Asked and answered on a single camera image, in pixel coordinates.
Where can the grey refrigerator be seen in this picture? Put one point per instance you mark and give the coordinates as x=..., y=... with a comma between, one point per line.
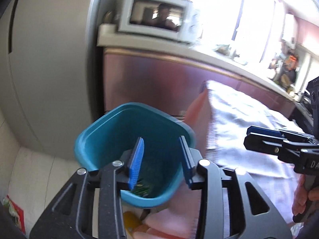
x=46, y=55

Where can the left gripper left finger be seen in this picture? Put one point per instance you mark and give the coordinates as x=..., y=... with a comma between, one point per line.
x=70, y=213

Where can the white microwave oven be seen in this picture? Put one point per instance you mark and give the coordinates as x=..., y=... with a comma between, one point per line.
x=168, y=19

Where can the person's right hand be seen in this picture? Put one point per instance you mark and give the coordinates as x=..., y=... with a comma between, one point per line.
x=300, y=197

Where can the purple base cabinets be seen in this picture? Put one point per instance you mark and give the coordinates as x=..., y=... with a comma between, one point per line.
x=170, y=83

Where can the teal plastic trash bin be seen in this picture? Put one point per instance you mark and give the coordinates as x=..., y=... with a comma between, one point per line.
x=151, y=137

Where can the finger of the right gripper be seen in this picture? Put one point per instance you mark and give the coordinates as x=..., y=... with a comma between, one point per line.
x=279, y=133
x=286, y=150

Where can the green clear plastic wrapper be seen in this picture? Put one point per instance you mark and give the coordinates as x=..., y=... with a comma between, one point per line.
x=142, y=188

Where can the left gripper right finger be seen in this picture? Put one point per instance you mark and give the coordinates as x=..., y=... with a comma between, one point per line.
x=232, y=204

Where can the blue checked tablecloth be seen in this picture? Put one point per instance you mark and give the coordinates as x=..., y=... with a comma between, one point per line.
x=234, y=130

